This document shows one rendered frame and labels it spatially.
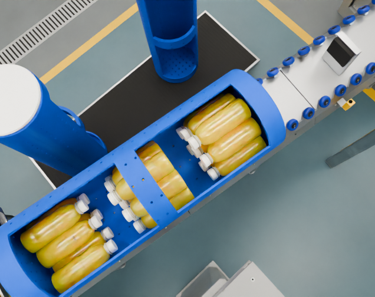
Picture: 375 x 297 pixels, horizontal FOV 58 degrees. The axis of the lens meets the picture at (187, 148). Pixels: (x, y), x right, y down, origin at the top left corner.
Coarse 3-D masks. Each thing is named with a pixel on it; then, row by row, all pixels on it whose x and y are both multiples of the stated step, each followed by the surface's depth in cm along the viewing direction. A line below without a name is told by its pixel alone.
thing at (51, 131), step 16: (48, 96) 127; (48, 112) 126; (64, 112) 167; (32, 128) 122; (48, 128) 130; (64, 128) 142; (80, 128) 159; (16, 144) 127; (32, 144) 131; (48, 144) 138; (64, 144) 148; (80, 144) 161; (96, 144) 183; (48, 160) 153; (64, 160) 160; (80, 160) 171; (96, 160) 188
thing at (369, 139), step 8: (368, 136) 159; (352, 144) 175; (360, 144) 169; (368, 144) 163; (344, 152) 186; (352, 152) 180; (360, 152) 173; (328, 160) 209; (336, 160) 200; (344, 160) 192
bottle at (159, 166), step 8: (160, 152) 98; (152, 160) 97; (160, 160) 96; (168, 160) 96; (152, 168) 96; (160, 168) 96; (168, 168) 97; (152, 176) 96; (160, 176) 97; (120, 184) 96; (120, 192) 95; (128, 192) 95; (120, 200) 97
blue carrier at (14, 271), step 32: (256, 96) 95; (160, 128) 97; (128, 160) 93; (192, 160) 120; (256, 160) 104; (64, 192) 94; (96, 192) 114; (160, 192) 91; (192, 192) 113; (128, 224) 114; (160, 224) 96; (0, 256) 87; (32, 256) 108; (32, 288) 87
